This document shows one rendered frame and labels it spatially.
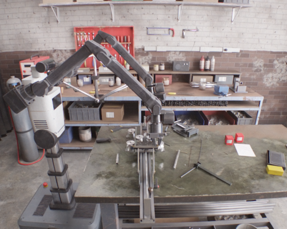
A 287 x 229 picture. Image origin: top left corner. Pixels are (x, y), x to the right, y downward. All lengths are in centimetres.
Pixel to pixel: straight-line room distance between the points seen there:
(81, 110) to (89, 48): 181
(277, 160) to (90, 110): 215
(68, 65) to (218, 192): 97
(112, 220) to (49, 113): 75
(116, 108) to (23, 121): 115
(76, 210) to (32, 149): 139
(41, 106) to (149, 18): 226
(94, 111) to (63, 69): 168
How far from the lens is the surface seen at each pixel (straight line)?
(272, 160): 143
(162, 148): 126
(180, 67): 321
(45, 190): 216
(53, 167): 173
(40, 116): 147
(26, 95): 128
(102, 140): 146
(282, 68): 403
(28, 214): 200
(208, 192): 110
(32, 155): 308
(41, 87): 121
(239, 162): 137
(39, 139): 157
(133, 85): 109
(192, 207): 191
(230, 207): 200
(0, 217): 248
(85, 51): 110
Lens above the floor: 160
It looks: 22 degrees down
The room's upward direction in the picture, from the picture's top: straight up
